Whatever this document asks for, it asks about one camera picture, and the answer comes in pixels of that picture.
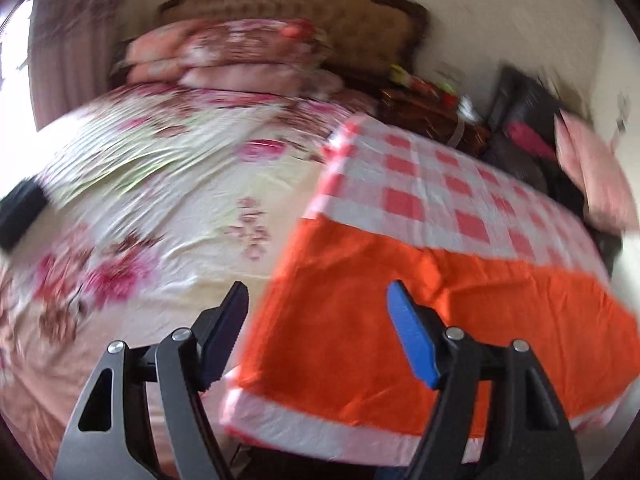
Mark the pink curtain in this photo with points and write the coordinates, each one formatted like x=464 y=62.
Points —
x=75 y=50

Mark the floral bed sheet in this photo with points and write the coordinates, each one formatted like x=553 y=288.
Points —
x=175 y=200

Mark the carved wooden nightstand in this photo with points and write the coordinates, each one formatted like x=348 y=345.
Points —
x=425 y=115

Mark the black leather armchair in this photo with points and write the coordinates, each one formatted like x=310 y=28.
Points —
x=525 y=100

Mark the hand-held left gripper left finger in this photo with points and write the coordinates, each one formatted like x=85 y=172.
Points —
x=225 y=340

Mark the maroon cushion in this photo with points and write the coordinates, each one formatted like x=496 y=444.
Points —
x=525 y=137

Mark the red white checkered tablecloth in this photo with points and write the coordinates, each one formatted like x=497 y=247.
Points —
x=430 y=180

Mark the black rectangular object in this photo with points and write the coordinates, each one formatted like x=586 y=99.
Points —
x=20 y=210

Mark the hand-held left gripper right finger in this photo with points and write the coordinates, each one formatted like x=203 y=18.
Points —
x=412 y=340

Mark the tufted carved wooden headboard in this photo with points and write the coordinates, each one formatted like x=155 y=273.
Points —
x=350 y=15

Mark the pink floral pillow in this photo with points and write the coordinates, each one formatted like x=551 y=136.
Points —
x=595 y=170

